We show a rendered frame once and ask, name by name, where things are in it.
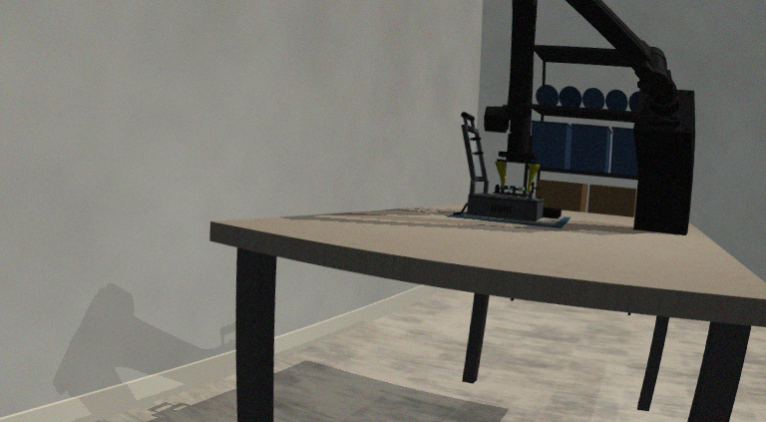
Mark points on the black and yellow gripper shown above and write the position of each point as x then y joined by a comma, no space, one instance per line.
518,145

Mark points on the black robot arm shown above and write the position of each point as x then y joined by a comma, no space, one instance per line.
664,109

